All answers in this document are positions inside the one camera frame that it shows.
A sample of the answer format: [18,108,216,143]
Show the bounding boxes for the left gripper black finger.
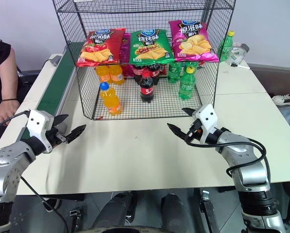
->
[66,124,87,144]
[53,114,70,127]

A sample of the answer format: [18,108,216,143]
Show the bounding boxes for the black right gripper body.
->
[184,118,204,144]

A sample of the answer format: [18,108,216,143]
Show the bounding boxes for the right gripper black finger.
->
[181,107,197,117]
[167,122,187,141]

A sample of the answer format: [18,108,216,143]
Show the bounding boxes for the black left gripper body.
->
[46,123,68,148]

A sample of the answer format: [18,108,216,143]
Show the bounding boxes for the green conveyor belt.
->
[21,41,84,144]

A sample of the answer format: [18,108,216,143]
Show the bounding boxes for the grey conveyor motor box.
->
[51,55,63,67]

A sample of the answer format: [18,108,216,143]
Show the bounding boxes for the person bare hand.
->
[0,99,21,127]

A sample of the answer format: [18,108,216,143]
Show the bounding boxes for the green soda bottle yellow cap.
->
[178,66,197,101]
[167,62,183,84]
[183,61,199,72]
[217,30,236,63]

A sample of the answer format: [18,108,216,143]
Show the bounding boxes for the orange soda bottle blue cap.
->
[95,65,111,83]
[99,82,122,116]
[108,64,125,86]

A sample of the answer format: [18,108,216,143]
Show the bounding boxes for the cola bottle red label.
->
[138,71,156,104]
[132,64,148,86]
[147,63,161,86]

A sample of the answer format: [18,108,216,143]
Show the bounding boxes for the black chair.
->
[15,65,42,88]

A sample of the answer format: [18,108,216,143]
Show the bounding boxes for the white marker black cap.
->
[228,62,252,70]

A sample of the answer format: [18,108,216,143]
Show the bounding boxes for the magenta potato chips bag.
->
[168,19,220,63]

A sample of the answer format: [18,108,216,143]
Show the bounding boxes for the green potato chips bag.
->
[128,28,175,65]

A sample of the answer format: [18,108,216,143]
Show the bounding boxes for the white round container blue label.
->
[230,42,250,65]

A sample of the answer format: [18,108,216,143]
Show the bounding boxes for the dark rounded shape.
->
[93,191,134,233]
[160,192,192,233]

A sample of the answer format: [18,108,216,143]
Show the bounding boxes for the red potato chips bag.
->
[75,28,127,67]

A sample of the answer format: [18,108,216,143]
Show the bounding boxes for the purple snack bag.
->
[119,32,136,77]

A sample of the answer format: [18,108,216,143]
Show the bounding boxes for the white and brown sneaker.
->
[272,93,290,107]

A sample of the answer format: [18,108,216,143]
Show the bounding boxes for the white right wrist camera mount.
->
[194,104,220,146]

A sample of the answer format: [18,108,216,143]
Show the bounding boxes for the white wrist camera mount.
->
[194,104,220,146]
[26,109,55,154]

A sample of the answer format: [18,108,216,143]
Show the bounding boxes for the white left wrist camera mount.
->
[26,109,55,154]

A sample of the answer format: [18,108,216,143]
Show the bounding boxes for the black wire mesh shelf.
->
[51,0,237,121]

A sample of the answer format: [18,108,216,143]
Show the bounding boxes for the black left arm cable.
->
[0,110,31,141]

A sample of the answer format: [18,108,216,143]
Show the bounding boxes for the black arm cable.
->
[184,130,268,176]
[0,110,31,141]

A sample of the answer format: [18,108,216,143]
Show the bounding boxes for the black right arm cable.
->
[184,130,268,176]

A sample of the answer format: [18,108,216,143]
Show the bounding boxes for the thin black cable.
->
[20,176,69,233]

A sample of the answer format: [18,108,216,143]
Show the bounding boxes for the black metal frame bracket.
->
[200,190,219,229]

